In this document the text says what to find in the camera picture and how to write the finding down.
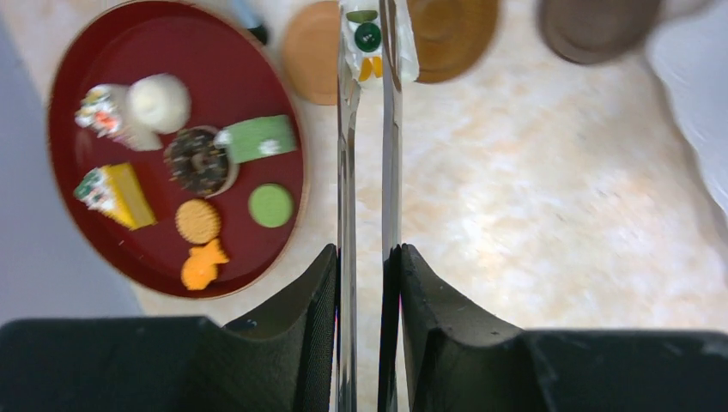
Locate clear plastic tongs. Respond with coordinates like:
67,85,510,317
336,1,409,411

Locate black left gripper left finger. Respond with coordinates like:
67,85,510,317
1,245,337,411

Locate orange fish-shaped cookie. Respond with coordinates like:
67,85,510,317
181,239,229,291

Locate round red lacquer tray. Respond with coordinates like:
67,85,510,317
46,0,309,300

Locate yellow cheesecake slice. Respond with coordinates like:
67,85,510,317
73,163,157,231

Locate medium brown wooden coaster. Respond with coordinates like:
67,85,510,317
407,0,501,83

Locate dark brown wooden coaster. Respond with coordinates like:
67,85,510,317
537,0,662,65

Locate white cream puff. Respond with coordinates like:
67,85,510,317
127,73,191,134

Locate light wooden coaster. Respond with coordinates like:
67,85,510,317
281,1,340,106

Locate round beige biscuit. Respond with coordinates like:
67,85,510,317
175,199,221,245

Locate round green macaron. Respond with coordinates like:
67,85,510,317
248,183,294,228

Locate green matcha cake slice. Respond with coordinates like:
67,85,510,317
213,115,298,164

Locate chocolate sprinkled donut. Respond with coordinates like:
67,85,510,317
164,126,239,198

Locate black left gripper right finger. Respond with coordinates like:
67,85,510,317
393,245,727,411

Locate white tiered serving stand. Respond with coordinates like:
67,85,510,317
646,1,727,214

